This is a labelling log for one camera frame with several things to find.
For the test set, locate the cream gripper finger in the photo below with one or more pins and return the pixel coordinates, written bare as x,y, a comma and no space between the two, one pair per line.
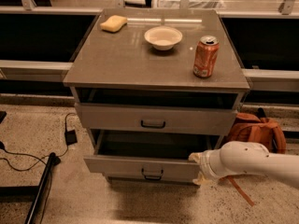
195,157
202,180

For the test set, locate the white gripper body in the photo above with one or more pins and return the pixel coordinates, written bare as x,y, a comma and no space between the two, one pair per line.
205,166

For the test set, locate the grey drawer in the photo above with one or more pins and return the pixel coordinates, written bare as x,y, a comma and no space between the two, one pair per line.
148,156
157,119

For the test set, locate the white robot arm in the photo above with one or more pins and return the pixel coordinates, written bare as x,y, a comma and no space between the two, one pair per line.
246,158

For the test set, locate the grey drawer cabinet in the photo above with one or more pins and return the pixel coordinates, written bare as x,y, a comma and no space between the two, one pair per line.
124,69

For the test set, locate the orange backpack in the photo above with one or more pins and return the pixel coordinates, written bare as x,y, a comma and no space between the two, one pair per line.
259,129

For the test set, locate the orange soda can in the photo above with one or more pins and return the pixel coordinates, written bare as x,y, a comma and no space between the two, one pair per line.
205,56

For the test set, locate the white bowl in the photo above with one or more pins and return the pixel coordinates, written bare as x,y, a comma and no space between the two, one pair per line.
163,37

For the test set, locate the yellow sponge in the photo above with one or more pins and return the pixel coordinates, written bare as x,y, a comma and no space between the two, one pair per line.
113,24

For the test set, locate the black metal stand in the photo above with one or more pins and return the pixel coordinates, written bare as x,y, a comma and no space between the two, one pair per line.
32,194

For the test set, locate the black power adapter with cable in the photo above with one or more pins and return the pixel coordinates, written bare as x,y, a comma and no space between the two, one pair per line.
70,138

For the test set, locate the metal railing frame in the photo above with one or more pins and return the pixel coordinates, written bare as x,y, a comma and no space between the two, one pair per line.
54,71

